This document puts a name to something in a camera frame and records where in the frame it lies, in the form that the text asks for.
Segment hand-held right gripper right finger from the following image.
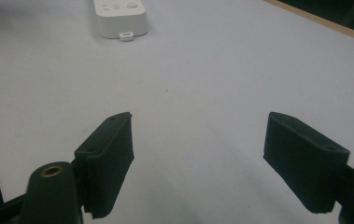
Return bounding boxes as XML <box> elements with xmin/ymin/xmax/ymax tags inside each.
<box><xmin>262</xmin><ymin>111</ymin><xmax>351</xmax><ymax>215</ymax></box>

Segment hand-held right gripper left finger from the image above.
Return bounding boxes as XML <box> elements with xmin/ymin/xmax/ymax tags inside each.
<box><xmin>73</xmin><ymin>111</ymin><xmax>135</xmax><ymax>219</ymax></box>

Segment white power strip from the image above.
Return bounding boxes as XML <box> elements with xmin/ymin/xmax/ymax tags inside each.
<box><xmin>92</xmin><ymin>0</ymin><xmax>149</xmax><ymax>40</ymax></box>

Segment small white plug cap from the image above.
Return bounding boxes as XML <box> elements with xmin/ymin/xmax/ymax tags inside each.
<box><xmin>119</xmin><ymin>31</ymin><xmax>135</xmax><ymax>42</ymax></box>

